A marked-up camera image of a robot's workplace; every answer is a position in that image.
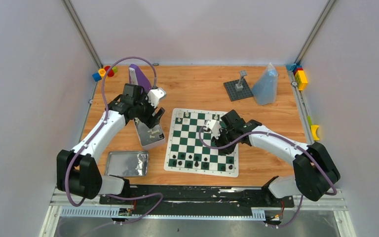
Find silver tin box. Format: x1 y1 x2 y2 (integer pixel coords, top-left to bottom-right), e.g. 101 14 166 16
133 118 166 151

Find green white chess board mat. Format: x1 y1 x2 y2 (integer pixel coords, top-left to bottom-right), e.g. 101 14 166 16
164 108 239 178

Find silver tin lid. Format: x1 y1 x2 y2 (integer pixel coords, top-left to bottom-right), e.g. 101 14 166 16
105 151 149 177

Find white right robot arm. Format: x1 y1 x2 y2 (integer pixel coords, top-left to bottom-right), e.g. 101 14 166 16
199 110 341 206

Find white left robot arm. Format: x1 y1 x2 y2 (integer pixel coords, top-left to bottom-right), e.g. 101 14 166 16
56 83 166 204

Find white chess pieces in tin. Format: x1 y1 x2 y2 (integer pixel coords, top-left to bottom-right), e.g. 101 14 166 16
148 128 164 140

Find purple metronome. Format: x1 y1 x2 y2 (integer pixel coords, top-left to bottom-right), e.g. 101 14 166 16
128 64 152 92

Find grey lego baseplate with tower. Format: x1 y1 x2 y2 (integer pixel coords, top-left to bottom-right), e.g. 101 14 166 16
224 70 253 102

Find blue plastic bag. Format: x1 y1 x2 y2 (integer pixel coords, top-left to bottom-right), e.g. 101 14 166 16
251 63 278 106

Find colourful toy block stack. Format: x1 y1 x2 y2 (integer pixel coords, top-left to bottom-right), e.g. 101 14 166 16
92 66 118 82

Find yellow curved block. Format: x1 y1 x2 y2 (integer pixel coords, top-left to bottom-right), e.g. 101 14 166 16
310 124 320 141

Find yellow red blue duplo bricks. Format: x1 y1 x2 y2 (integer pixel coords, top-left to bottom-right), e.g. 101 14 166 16
286 64 308 91

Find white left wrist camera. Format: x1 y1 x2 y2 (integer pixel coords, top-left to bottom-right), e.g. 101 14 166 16
148 87 167 108

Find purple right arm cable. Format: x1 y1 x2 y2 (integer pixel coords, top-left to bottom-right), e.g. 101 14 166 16
198 125 338 229

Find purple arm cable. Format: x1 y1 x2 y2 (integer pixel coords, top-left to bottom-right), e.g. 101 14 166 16
64 56 158 208
198 125 338 229

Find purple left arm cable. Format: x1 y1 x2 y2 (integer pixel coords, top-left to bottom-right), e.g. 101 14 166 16
64 56 158 208

